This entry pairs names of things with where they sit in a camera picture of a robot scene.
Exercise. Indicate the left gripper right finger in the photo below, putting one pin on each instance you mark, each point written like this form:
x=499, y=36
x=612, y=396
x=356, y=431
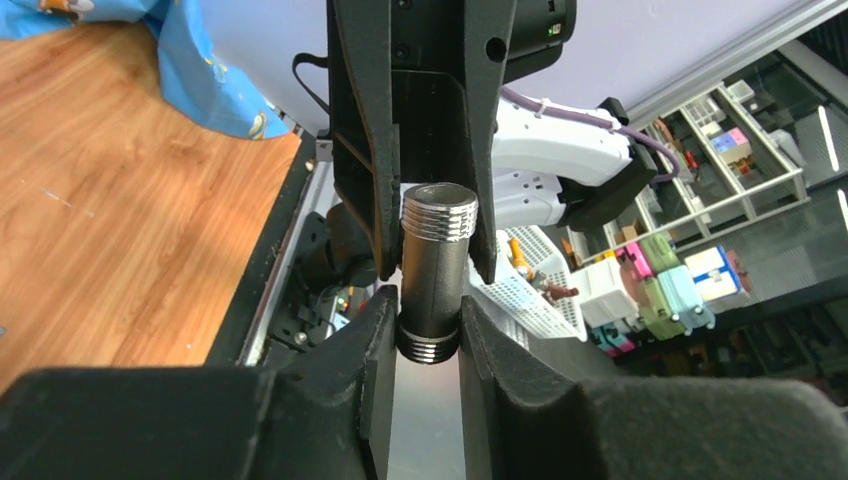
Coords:
x=524, y=420

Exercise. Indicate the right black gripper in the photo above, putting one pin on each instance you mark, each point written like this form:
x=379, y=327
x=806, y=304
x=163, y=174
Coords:
x=366, y=38

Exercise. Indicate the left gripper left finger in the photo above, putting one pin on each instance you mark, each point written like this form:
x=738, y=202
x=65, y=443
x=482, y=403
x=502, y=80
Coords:
x=326, y=415

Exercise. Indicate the grey threaded tee fitting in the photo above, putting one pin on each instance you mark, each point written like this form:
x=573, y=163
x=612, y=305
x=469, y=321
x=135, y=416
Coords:
x=438, y=221

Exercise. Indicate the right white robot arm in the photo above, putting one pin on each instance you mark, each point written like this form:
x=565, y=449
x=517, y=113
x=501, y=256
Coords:
x=418, y=93

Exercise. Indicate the white perforated basket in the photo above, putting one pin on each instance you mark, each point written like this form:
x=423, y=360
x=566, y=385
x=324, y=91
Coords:
x=530, y=275

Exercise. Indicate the blue printed cloth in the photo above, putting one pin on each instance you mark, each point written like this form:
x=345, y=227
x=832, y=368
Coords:
x=193, y=79

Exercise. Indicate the metal storage shelf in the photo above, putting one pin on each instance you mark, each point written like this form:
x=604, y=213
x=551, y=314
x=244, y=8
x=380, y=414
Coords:
x=733, y=174

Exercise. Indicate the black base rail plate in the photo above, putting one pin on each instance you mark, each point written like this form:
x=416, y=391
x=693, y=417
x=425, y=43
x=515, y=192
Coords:
x=309, y=252

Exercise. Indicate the aluminium frame post right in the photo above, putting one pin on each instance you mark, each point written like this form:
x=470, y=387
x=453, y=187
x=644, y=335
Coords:
x=794, y=20

